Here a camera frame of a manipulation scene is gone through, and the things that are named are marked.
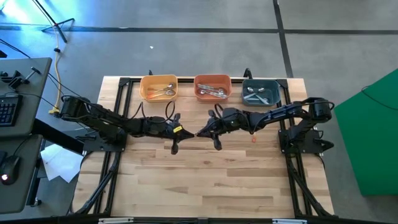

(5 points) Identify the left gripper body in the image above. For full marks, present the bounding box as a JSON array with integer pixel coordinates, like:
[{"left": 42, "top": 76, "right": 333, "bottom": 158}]
[{"left": 161, "top": 113, "right": 184, "bottom": 156}]

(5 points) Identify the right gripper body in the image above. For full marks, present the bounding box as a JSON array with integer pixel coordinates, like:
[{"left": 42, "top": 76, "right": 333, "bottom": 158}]
[{"left": 207, "top": 109, "right": 237, "bottom": 151}]

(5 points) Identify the yellow plastic bin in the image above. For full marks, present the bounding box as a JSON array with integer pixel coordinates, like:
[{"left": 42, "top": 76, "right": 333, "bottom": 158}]
[{"left": 139, "top": 74, "right": 179, "bottom": 103}]

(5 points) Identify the orange plastic bin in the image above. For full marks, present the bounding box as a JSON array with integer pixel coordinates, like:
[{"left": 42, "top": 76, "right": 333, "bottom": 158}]
[{"left": 193, "top": 73, "right": 233, "bottom": 103}]

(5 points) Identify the blue plastic bin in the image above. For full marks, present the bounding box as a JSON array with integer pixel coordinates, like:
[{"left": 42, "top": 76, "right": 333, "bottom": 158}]
[{"left": 241, "top": 78, "right": 282, "bottom": 108}]

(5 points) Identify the white paper sheet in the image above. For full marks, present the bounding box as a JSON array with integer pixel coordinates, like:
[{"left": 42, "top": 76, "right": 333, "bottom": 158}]
[{"left": 40, "top": 143, "right": 85, "bottom": 184}]

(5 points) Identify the black desk support bar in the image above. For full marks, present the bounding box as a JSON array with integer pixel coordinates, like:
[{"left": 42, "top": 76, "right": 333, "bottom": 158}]
[{"left": 30, "top": 119, "right": 86, "bottom": 156}]

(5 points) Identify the grey desk with keyboard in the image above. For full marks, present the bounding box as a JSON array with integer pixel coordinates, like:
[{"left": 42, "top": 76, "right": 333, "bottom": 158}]
[{"left": 0, "top": 57, "right": 53, "bottom": 140}]

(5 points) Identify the green floor mat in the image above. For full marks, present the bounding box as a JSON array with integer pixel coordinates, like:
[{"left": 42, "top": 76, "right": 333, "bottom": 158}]
[{"left": 334, "top": 68, "right": 398, "bottom": 197}]

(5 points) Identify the black tripod stand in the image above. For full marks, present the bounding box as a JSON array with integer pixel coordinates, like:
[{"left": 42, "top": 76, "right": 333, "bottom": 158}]
[{"left": 30, "top": 0, "right": 76, "bottom": 44}]

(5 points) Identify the grey desk with mouse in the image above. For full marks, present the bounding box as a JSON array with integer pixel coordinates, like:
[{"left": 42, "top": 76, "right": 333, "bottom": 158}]
[{"left": 0, "top": 134, "right": 44, "bottom": 215}]

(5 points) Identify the black desk clamp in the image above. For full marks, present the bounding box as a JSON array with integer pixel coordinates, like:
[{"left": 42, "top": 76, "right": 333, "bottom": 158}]
[{"left": 0, "top": 67, "right": 42, "bottom": 91}]

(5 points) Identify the black keyboard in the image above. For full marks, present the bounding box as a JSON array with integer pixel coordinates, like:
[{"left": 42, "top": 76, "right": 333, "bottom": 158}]
[{"left": 0, "top": 94, "right": 23, "bottom": 128}]

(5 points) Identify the black computer mouse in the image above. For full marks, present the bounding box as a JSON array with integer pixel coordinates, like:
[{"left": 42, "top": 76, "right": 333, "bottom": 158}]
[{"left": 0, "top": 154, "right": 22, "bottom": 186}]

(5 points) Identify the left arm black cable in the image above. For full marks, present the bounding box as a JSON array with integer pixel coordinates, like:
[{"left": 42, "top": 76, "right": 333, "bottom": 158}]
[{"left": 136, "top": 100, "right": 177, "bottom": 123}]

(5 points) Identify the black aluminium rig frame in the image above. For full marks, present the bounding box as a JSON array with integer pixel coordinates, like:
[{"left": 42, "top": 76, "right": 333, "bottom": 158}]
[{"left": 73, "top": 75, "right": 335, "bottom": 218}]

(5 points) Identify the silver bracket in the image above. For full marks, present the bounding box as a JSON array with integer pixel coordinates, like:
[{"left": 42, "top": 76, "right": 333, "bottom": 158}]
[
  {"left": 272, "top": 218, "right": 308, "bottom": 224},
  {"left": 98, "top": 217, "right": 134, "bottom": 224}
]

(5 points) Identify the black floor cable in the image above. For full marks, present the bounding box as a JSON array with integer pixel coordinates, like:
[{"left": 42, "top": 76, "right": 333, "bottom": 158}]
[{"left": 46, "top": 73, "right": 78, "bottom": 97}]

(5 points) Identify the yellow extension cable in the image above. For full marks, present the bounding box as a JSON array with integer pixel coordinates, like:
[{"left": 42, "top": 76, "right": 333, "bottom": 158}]
[{"left": 48, "top": 26, "right": 63, "bottom": 118}]

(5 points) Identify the thin black cable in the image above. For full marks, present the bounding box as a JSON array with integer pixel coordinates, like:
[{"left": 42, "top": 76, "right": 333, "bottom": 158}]
[{"left": 361, "top": 85, "right": 398, "bottom": 110}]

